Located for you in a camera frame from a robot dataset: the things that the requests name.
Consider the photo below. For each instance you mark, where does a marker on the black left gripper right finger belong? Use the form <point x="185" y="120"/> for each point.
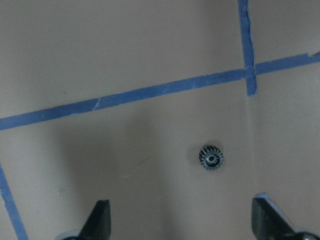
<point x="269" y="223"/>

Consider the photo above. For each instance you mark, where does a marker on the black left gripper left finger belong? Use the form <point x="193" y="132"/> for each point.
<point x="96" y="227"/>

